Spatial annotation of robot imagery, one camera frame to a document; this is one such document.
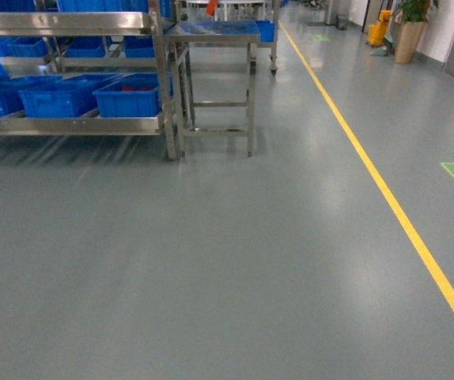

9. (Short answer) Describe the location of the blue plastic bin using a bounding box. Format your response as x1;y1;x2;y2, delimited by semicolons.
93;72;162;118
18;73;122;118
0;75;62;117

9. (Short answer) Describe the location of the yellow mop bucket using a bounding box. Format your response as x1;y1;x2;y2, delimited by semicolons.
367;10;392;47

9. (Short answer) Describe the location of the tall potted plant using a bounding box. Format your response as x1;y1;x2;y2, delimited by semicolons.
395;0;440;64

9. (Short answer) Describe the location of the steel shelf rack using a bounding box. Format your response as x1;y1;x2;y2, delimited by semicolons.
0;1;177;159

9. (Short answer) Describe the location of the steel side table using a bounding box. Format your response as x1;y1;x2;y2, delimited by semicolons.
165;21;260;158

